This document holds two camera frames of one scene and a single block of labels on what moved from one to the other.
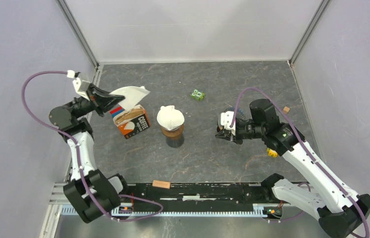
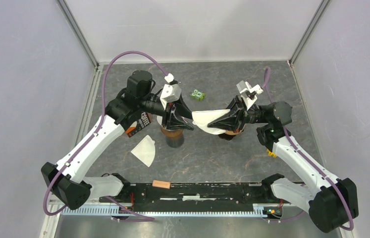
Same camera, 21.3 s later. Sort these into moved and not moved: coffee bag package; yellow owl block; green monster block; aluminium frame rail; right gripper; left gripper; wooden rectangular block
Moved: left gripper; right gripper
Not moved: coffee bag package; green monster block; yellow owl block; aluminium frame rail; wooden rectangular block
